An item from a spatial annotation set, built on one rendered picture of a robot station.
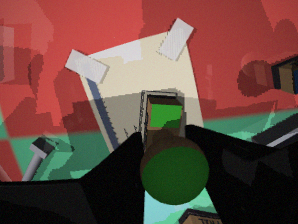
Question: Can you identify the cream paper card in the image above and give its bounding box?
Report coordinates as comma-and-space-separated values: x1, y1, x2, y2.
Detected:
65, 18, 204, 153

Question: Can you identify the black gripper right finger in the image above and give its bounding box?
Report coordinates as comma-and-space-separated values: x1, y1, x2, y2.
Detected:
185, 124, 298, 224

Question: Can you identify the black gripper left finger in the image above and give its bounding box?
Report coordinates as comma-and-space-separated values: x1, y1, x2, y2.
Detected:
0, 132, 145, 224

